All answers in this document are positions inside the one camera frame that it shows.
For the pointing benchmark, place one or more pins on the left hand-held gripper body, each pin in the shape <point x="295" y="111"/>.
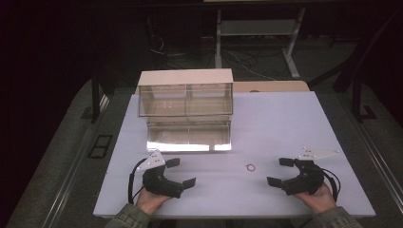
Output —
<point x="158" y="183"/>

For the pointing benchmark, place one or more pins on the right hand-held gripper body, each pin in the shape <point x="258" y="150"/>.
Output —
<point x="309" y="182"/>

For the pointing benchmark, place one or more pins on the person's left hand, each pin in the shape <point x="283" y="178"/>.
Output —
<point x="149" y="201"/>

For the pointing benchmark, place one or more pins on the person's right hand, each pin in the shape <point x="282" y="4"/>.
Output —
<point x="320" y="201"/>

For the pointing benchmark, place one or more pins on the red rubber band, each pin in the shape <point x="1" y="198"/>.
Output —
<point x="247" y="167"/>

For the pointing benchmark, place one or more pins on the clear acrylic drawer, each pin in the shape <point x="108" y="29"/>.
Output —
<point x="188" y="136"/>

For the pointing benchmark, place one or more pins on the wooden table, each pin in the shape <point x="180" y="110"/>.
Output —
<point x="272" y="86"/>

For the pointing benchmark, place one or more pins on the clear acrylic storage cabinet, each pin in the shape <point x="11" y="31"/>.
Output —
<point x="185" y="77"/>

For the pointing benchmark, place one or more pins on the black metal stand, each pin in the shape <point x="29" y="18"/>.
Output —
<point x="356" y="95"/>
<point x="95" y="98"/>

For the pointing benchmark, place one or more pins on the black rectangular floor frame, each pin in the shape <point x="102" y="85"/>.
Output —
<point x="100" y="146"/>

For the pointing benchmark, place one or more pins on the metal floor rail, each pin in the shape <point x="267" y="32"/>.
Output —
<point x="68" y="183"/>
<point x="377" y="152"/>

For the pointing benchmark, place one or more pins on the white metal desk frame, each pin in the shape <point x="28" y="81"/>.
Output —
<point x="256" y="28"/>

